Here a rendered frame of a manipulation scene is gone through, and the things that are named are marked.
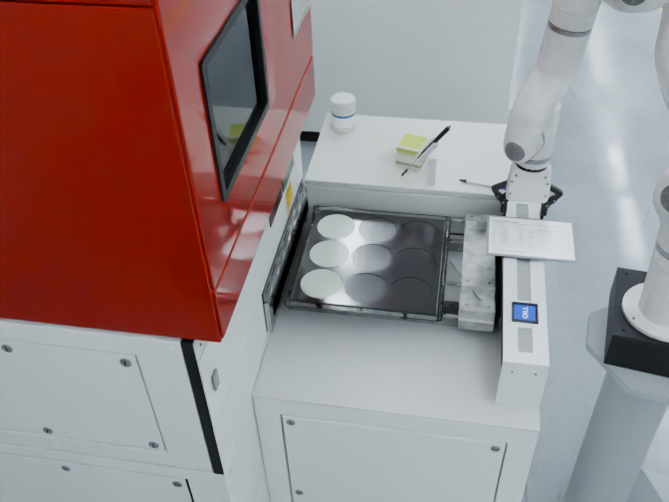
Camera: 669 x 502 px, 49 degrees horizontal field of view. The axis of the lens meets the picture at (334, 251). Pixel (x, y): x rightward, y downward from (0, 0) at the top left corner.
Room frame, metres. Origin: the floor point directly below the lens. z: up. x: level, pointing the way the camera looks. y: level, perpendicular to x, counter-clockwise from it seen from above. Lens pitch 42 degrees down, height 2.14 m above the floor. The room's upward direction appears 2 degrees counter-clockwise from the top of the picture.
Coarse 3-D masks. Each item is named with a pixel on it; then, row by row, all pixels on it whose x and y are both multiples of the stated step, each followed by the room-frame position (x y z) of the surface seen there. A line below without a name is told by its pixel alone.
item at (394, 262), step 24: (360, 216) 1.52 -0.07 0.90; (384, 216) 1.52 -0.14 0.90; (312, 240) 1.44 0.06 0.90; (336, 240) 1.43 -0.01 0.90; (360, 240) 1.43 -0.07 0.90; (384, 240) 1.42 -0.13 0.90; (408, 240) 1.42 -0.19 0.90; (432, 240) 1.42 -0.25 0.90; (312, 264) 1.34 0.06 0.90; (360, 264) 1.34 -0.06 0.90; (384, 264) 1.33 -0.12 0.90; (408, 264) 1.33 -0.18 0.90; (432, 264) 1.33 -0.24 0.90; (360, 288) 1.25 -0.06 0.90; (384, 288) 1.25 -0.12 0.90; (408, 288) 1.25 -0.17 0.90; (432, 288) 1.24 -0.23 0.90; (408, 312) 1.17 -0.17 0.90; (432, 312) 1.17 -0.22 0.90
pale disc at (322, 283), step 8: (312, 272) 1.32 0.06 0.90; (320, 272) 1.32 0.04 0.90; (328, 272) 1.31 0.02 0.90; (304, 280) 1.29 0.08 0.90; (312, 280) 1.29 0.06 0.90; (320, 280) 1.29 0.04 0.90; (328, 280) 1.29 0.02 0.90; (336, 280) 1.28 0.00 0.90; (304, 288) 1.26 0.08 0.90; (312, 288) 1.26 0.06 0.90; (320, 288) 1.26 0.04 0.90; (328, 288) 1.26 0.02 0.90; (336, 288) 1.26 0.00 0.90; (312, 296) 1.23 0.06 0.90; (320, 296) 1.23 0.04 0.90; (328, 296) 1.23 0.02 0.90
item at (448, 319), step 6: (324, 312) 1.25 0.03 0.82; (330, 312) 1.25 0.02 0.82; (336, 312) 1.25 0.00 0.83; (342, 312) 1.24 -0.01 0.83; (378, 318) 1.23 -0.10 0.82; (384, 318) 1.22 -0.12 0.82; (390, 318) 1.22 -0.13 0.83; (396, 318) 1.22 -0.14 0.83; (444, 318) 1.20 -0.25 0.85; (450, 318) 1.19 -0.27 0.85; (456, 318) 1.19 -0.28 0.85; (438, 324) 1.20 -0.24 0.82; (444, 324) 1.20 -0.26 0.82; (450, 324) 1.19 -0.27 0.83; (456, 324) 1.19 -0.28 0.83
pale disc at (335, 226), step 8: (328, 216) 1.53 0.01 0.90; (336, 216) 1.53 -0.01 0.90; (344, 216) 1.53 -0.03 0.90; (320, 224) 1.50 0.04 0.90; (328, 224) 1.50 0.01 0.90; (336, 224) 1.50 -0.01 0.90; (344, 224) 1.49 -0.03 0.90; (352, 224) 1.49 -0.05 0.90; (320, 232) 1.47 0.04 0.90; (328, 232) 1.46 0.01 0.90; (336, 232) 1.46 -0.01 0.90; (344, 232) 1.46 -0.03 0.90
